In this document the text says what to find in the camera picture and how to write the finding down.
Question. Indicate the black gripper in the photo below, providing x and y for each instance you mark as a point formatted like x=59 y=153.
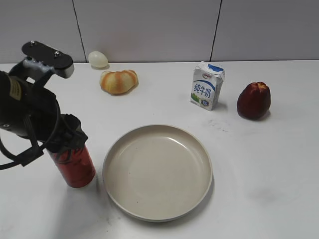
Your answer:
x=26 y=106

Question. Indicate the red cola can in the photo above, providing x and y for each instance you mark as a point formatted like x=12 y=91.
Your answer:
x=75 y=166

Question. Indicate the beige round plate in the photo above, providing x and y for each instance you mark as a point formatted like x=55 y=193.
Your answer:
x=157 y=173

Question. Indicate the peeled orange segments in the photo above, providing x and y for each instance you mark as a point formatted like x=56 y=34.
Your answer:
x=118 y=82

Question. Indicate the white egg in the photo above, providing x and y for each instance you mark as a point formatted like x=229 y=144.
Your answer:
x=97 y=59

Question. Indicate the white milk carton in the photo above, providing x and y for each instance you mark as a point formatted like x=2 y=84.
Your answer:
x=206 y=85

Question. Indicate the dark red wax apple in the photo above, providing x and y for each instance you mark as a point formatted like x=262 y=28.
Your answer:
x=254 y=101

